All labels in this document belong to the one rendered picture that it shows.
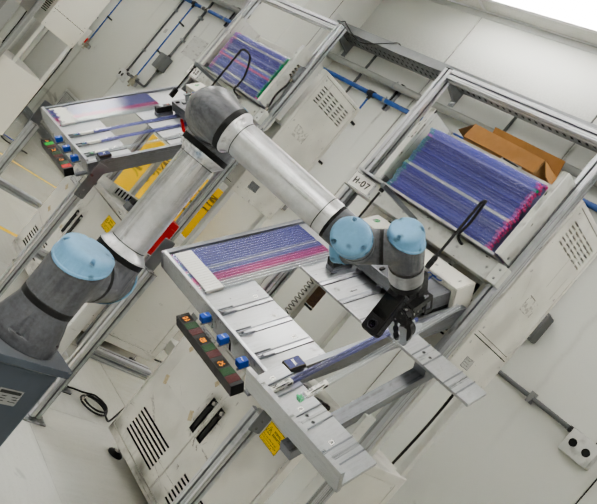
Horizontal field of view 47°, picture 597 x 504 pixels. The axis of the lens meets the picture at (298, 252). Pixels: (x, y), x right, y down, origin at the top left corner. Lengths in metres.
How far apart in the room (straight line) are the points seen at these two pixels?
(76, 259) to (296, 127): 2.09
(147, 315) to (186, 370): 0.99
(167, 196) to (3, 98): 4.82
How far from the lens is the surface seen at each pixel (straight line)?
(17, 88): 6.23
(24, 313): 1.41
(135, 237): 1.49
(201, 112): 1.36
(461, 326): 2.16
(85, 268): 1.37
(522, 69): 4.61
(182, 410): 2.41
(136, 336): 3.46
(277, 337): 1.94
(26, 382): 1.46
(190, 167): 1.47
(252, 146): 1.31
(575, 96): 4.35
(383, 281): 2.17
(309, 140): 3.39
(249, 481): 2.16
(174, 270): 2.21
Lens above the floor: 1.07
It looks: 2 degrees down
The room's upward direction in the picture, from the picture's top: 40 degrees clockwise
